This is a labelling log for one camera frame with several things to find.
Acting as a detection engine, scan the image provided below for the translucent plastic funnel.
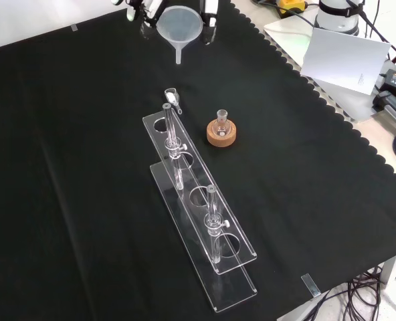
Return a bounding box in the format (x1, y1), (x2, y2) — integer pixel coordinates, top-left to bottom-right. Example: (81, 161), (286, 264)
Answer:
(156, 5), (205, 66)

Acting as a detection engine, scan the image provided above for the pale board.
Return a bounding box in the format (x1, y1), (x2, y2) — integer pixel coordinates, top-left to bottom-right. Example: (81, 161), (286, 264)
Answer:
(263, 15), (383, 123)

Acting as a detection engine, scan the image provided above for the grey table leg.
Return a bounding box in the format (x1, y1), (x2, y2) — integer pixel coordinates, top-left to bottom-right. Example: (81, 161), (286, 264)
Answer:
(379, 256), (396, 292)

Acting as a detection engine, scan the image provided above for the white folded card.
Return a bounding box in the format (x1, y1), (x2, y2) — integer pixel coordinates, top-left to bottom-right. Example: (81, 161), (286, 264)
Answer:
(300, 27), (392, 96)

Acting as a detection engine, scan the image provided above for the yellow stop button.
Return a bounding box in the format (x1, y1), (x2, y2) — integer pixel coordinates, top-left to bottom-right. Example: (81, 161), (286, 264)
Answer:
(276, 0), (308, 19)

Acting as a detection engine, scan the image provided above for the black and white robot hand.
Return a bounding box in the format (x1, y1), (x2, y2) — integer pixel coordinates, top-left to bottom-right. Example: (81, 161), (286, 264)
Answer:
(110, 0), (219, 46)

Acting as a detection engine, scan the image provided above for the black grey plug connector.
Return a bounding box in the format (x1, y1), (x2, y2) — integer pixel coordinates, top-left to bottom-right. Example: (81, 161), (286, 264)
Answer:
(371, 90), (396, 128)

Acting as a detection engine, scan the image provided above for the black floor cable bundle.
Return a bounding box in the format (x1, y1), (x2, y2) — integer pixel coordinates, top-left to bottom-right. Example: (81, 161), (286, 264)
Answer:
(278, 249), (396, 321)

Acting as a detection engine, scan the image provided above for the black bench cloth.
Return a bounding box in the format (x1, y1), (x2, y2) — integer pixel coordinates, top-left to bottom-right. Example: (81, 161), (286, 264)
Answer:
(0, 0), (396, 321)

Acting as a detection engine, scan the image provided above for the clear acrylic funnel stand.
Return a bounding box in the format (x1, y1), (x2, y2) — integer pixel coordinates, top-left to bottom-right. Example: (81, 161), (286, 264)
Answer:
(141, 102), (258, 314)

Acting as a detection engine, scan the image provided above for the brown cork ring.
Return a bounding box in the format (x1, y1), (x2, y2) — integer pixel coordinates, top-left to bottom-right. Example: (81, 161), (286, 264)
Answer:
(206, 119), (239, 147)

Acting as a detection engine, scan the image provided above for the clear round-bottom flask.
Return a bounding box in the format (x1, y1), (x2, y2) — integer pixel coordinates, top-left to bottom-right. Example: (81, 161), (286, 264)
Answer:
(213, 108), (231, 137)

